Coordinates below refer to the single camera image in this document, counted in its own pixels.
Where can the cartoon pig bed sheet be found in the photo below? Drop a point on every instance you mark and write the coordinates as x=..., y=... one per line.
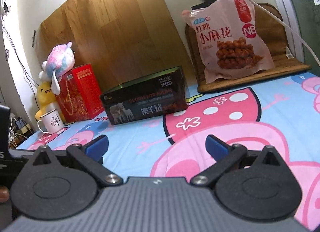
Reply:
x=283, y=113

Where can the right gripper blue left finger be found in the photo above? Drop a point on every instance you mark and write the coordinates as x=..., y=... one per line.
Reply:
x=89, y=159

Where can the pink blue plush toy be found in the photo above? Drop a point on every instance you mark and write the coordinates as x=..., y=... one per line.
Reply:
x=60, y=61

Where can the person's hand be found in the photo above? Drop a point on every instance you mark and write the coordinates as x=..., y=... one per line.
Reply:
x=4, y=194

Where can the pink twisted snack bag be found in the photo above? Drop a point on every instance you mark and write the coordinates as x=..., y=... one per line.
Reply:
x=228, y=42

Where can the red gift box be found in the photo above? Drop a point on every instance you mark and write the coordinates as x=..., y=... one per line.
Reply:
x=79, y=99

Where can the white enamel mug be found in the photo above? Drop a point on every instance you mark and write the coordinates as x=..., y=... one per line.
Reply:
x=50, y=122

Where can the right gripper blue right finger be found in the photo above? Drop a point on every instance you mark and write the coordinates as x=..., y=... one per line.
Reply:
x=227, y=158

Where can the black sheep print tin box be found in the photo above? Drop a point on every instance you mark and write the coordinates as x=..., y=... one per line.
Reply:
x=150, y=96

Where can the wooden board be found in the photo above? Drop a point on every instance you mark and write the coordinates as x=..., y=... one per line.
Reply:
x=121, y=39

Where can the yellow plush toy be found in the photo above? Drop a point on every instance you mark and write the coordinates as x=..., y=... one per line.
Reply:
x=47, y=101

